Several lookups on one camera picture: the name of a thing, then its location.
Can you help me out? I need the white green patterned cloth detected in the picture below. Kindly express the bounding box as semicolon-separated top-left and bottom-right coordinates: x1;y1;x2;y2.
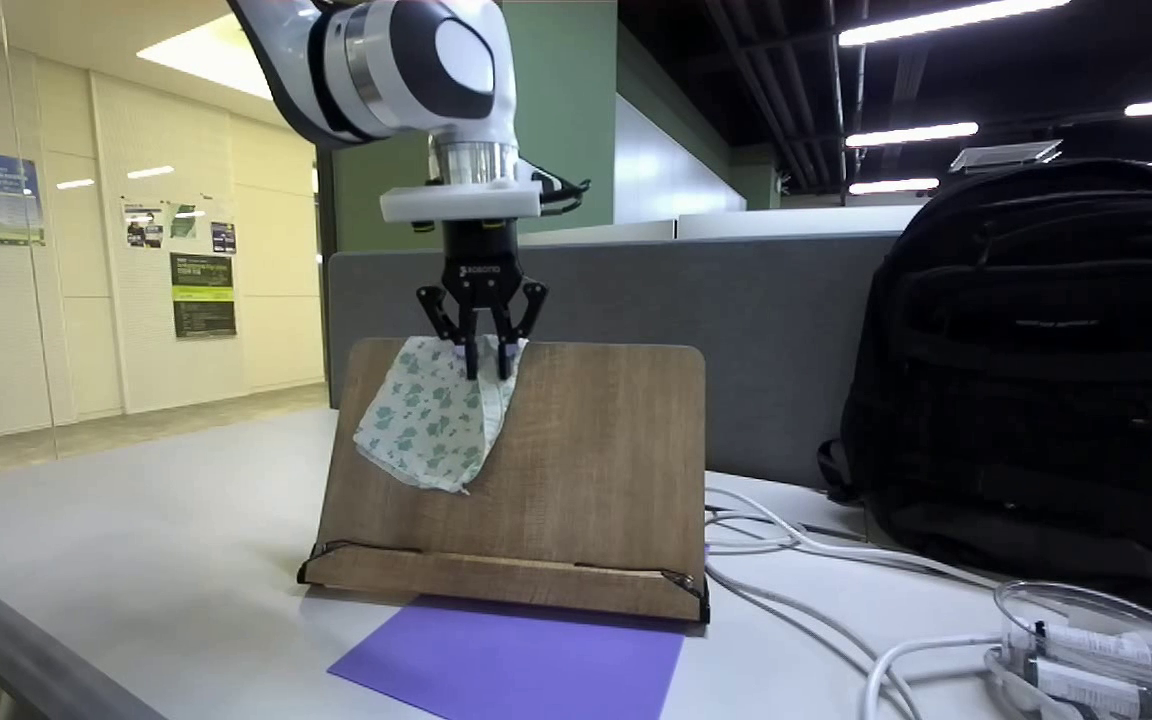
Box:
353;335;529;495

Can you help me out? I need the white cable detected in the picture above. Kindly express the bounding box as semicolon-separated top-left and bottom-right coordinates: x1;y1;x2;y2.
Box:
860;634;1003;720
704;487;1003;593
704;560;929;720

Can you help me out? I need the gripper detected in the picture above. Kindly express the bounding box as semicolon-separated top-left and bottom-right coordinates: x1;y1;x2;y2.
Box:
416;220;550;382

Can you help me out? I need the white tube with label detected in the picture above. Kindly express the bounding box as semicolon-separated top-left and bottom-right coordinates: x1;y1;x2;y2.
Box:
1011;655;1152;720
1006;620;1152;681

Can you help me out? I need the white partition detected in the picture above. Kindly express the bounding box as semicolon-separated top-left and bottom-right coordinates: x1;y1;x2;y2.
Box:
520;204;925;242

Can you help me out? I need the ceiling air unit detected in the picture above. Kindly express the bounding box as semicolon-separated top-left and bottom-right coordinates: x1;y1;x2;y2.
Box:
949;139;1064;174

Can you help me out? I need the black backpack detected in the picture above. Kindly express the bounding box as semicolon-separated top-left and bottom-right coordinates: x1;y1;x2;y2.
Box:
816;158;1152;613

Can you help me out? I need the grey desk partition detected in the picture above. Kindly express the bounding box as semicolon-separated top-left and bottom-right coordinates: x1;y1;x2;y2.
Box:
326;232;902;491

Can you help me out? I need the grey bar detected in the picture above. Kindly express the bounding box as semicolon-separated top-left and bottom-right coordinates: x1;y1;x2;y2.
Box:
0;560;169;720

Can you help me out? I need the dark green wall poster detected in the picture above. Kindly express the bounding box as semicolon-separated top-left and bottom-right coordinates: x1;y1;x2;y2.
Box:
170;252;238;340

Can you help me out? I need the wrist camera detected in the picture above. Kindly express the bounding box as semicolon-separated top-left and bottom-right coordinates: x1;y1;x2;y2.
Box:
380;160;592;236

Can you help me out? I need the clear plastic container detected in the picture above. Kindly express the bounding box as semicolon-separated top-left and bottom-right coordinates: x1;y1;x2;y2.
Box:
984;580;1152;720

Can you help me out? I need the purple paper sheet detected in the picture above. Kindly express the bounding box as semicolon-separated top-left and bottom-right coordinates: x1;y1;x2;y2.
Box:
326;595;687;720

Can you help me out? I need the wooden book stand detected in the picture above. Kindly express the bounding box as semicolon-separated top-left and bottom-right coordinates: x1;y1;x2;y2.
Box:
296;338;712;624

